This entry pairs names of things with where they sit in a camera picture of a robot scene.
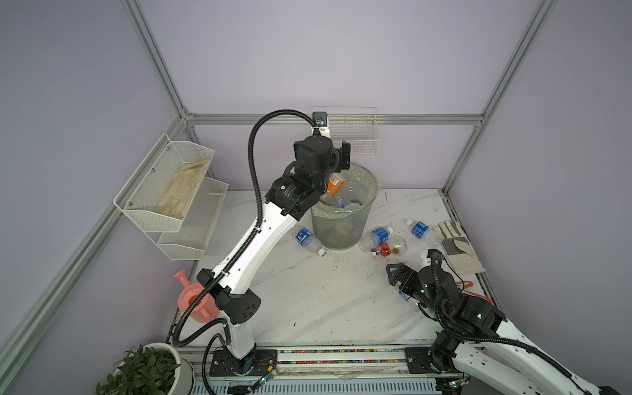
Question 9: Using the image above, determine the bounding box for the blue label bottle near bin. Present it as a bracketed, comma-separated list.
[357, 226, 393, 252]

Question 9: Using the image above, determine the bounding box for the blue label bottle by bin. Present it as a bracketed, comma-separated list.
[295, 227, 327, 257]

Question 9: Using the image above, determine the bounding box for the beige cloth in shelf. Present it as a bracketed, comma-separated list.
[155, 160, 211, 220]

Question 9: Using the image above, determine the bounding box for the small blue label bottle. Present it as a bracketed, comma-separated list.
[398, 291, 411, 301]

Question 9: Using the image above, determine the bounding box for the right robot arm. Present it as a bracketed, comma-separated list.
[386, 250, 616, 394]

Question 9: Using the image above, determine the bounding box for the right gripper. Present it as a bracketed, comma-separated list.
[382, 262, 445, 319]

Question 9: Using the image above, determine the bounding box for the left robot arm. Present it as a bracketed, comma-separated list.
[172, 110, 351, 375]

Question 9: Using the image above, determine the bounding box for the white mesh two-tier shelf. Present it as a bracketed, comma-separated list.
[114, 134, 228, 261]

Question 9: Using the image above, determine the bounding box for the grey mesh waste bin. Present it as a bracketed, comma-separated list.
[309, 161, 381, 250]

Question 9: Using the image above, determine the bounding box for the white wire wall basket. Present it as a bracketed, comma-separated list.
[307, 106, 380, 161]

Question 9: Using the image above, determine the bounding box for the potted green plant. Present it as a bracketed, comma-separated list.
[95, 342, 195, 395]

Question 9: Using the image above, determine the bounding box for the grey white work glove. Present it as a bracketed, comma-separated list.
[433, 221, 487, 276]

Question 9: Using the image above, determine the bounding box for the green plastic bin liner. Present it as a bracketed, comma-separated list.
[311, 162, 381, 220]

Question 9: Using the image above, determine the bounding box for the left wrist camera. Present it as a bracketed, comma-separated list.
[312, 111, 331, 138]

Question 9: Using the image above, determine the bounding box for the orange label bottle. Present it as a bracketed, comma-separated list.
[320, 173, 347, 208]

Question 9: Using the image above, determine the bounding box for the blue label bottle far right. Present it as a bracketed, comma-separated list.
[405, 219, 442, 248]

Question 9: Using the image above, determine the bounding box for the pink watering can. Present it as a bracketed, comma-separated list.
[173, 270, 220, 324]

